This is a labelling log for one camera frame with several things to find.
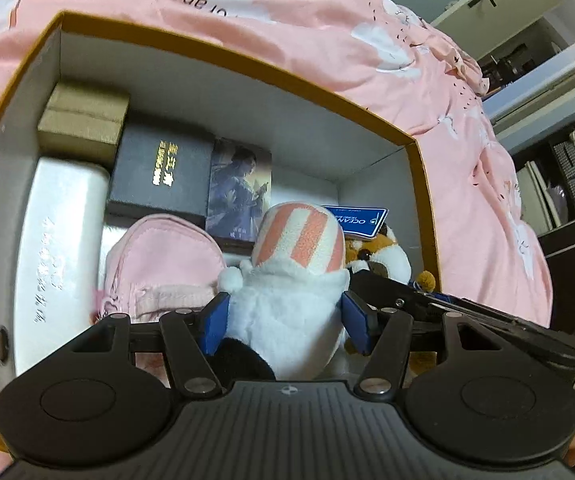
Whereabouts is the white plush toy striped hat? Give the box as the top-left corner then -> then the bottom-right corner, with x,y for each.
206,201 -> 351,383

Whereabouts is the white case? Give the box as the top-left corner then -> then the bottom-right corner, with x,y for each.
14,156 -> 111,376

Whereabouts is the small black box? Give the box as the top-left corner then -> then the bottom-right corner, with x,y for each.
106,125 -> 217,226

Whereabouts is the brown plush toy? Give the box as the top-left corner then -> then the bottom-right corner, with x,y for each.
342,224 -> 441,376

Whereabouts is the small brown box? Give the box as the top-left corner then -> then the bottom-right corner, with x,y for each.
36,82 -> 131,165

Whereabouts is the pink fabric pouch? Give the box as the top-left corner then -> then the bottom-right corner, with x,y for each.
90,214 -> 227,323

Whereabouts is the orange cardboard box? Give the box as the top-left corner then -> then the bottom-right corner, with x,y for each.
0,10 -> 442,456

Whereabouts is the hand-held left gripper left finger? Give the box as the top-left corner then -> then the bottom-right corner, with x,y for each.
70,291 -> 231,398

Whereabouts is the pink printed blanket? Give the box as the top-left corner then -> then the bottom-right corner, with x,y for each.
0,0 -> 555,480

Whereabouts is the illustrated picture card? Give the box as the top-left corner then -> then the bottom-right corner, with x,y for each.
205,137 -> 274,248

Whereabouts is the blue tag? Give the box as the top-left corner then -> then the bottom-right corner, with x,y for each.
321,204 -> 389,238

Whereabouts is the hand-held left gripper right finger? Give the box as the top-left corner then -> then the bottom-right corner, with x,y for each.
341,291 -> 505,398

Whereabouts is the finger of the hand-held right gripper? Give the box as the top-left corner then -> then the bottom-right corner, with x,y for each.
350,270 -> 463,333

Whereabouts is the dark shelf unit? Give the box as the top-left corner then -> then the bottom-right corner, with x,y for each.
482,45 -> 575,341

